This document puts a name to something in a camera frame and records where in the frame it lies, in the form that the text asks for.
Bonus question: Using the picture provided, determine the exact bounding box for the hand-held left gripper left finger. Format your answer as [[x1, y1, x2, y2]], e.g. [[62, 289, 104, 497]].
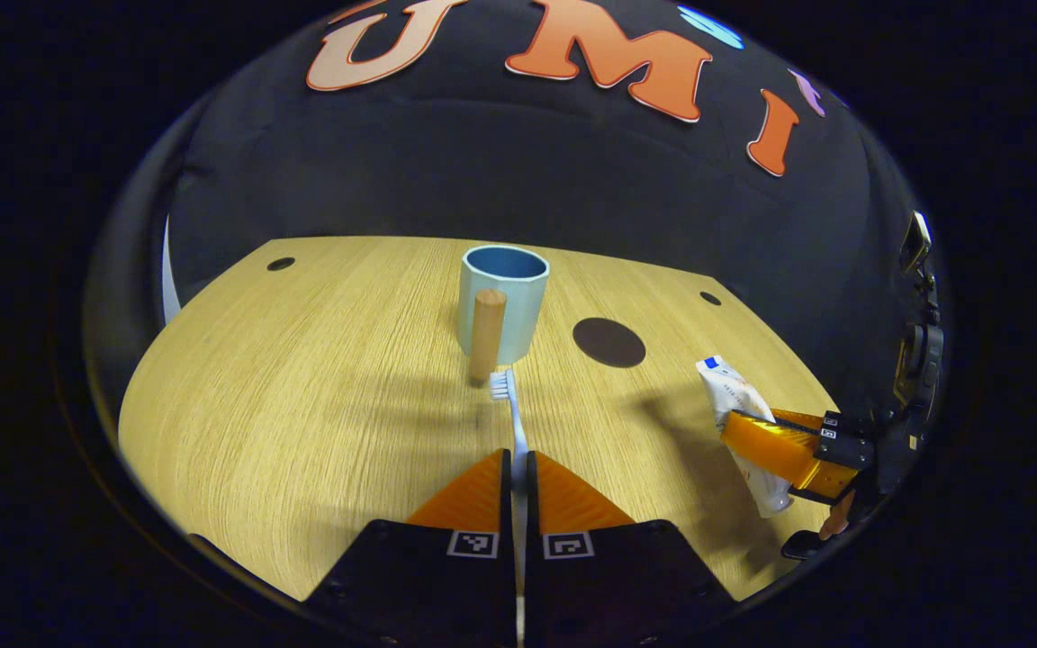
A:
[[302, 448, 519, 648]]

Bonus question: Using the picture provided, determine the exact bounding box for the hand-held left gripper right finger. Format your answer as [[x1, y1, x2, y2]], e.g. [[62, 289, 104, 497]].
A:
[[524, 450, 741, 648]]

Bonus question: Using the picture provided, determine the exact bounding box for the white toothpaste tube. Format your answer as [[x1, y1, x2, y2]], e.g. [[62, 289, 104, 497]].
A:
[[696, 355, 795, 519]]

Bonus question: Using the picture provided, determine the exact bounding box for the white toothbrush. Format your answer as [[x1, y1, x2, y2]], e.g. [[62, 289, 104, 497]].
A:
[[489, 367, 533, 648]]

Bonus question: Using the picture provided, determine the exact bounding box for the dark brown coaster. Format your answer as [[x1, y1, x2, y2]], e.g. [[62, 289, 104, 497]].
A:
[[572, 317, 647, 369]]

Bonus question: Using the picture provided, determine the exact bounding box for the light blue cup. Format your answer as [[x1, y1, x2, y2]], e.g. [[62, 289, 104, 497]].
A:
[[457, 245, 551, 388]]

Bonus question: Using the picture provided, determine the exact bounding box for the black backdrop cloth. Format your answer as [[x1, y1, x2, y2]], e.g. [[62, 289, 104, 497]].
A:
[[163, 0, 938, 424]]

